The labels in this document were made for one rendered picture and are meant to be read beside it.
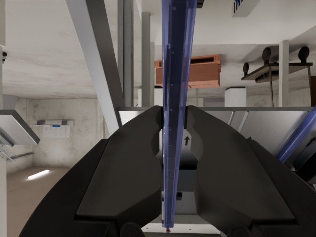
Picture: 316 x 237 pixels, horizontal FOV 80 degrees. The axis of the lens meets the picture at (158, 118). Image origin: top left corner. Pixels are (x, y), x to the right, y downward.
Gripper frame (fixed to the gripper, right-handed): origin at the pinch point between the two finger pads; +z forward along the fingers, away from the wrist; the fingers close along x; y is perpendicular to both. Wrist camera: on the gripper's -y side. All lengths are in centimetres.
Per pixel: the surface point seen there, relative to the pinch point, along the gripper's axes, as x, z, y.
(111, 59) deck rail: -8.0, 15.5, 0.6
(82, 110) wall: -461, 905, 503
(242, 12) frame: 23, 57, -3
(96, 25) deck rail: -8.0, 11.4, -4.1
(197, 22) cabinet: 12, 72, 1
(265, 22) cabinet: 39, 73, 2
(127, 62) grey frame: -11.3, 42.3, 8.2
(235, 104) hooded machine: 228, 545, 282
